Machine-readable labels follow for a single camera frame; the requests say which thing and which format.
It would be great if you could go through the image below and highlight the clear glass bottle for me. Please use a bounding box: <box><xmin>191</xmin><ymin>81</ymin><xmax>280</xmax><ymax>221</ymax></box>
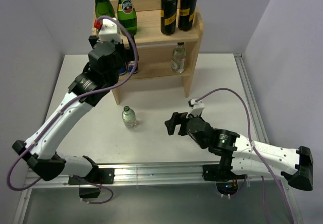
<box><xmin>171</xmin><ymin>42</ymin><xmax>187</xmax><ymax>73</ymax></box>
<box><xmin>122</xmin><ymin>106</ymin><xmax>137</xmax><ymax>129</ymax></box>

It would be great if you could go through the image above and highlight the right Red Bull can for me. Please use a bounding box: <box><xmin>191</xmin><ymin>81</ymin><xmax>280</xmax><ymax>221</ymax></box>
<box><xmin>127</xmin><ymin>61</ymin><xmax>138</xmax><ymax>74</ymax></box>

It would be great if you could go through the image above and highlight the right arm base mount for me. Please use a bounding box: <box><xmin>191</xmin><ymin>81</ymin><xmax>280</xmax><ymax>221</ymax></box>
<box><xmin>202</xmin><ymin>164</ymin><xmax>247</xmax><ymax>199</ymax></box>

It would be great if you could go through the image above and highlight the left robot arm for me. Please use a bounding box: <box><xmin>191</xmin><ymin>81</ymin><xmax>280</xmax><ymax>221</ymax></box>
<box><xmin>13</xmin><ymin>35</ymin><xmax>127</xmax><ymax>183</ymax></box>

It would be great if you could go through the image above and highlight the aluminium front rail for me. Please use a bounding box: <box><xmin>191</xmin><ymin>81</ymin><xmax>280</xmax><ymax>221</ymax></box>
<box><xmin>25</xmin><ymin>161</ymin><xmax>290</xmax><ymax>187</ymax></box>

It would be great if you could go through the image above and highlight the black yellow Schweppes can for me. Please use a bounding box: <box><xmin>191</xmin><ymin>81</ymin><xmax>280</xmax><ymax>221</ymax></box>
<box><xmin>178</xmin><ymin>0</ymin><xmax>197</xmax><ymax>31</ymax></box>

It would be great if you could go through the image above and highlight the green bottle front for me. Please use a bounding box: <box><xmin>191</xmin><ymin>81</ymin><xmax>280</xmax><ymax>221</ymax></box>
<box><xmin>94</xmin><ymin>0</ymin><xmax>115</xmax><ymax>18</ymax></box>

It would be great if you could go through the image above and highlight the aluminium side rail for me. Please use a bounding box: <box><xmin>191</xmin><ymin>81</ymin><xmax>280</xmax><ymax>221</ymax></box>
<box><xmin>234</xmin><ymin>53</ymin><xmax>270</xmax><ymax>144</ymax></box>

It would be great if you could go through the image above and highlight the wooden two-tier shelf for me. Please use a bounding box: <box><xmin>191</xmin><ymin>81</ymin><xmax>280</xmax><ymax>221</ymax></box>
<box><xmin>91</xmin><ymin>0</ymin><xmax>205</xmax><ymax>105</ymax></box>

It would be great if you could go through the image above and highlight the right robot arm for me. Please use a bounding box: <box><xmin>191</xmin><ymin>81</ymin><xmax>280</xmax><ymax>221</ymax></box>
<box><xmin>165</xmin><ymin>112</ymin><xmax>313</xmax><ymax>191</ymax></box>

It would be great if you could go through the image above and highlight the green bottle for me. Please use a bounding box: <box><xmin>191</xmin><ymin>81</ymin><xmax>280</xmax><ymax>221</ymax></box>
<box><xmin>94</xmin><ymin>0</ymin><xmax>115</xmax><ymax>18</ymax></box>
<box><xmin>117</xmin><ymin>0</ymin><xmax>137</xmax><ymax>36</ymax></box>

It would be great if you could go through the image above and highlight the red bull can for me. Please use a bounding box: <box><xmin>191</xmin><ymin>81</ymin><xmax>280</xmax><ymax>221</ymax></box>
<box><xmin>119</xmin><ymin>65</ymin><xmax>127</xmax><ymax>75</ymax></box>
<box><xmin>127</xmin><ymin>61</ymin><xmax>138</xmax><ymax>74</ymax></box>

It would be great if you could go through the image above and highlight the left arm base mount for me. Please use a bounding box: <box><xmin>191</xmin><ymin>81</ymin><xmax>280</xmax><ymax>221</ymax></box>
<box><xmin>68</xmin><ymin>167</ymin><xmax>115</xmax><ymax>199</ymax></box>

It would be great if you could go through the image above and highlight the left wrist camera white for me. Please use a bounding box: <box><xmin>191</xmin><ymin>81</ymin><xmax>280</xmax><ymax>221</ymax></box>
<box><xmin>94</xmin><ymin>19</ymin><xmax>122</xmax><ymax>44</ymax></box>

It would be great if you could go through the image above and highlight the left Red Bull can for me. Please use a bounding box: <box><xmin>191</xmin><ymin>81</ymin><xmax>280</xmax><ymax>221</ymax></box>
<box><xmin>119</xmin><ymin>65</ymin><xmax>127</xmax><ymax>75</ymax></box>

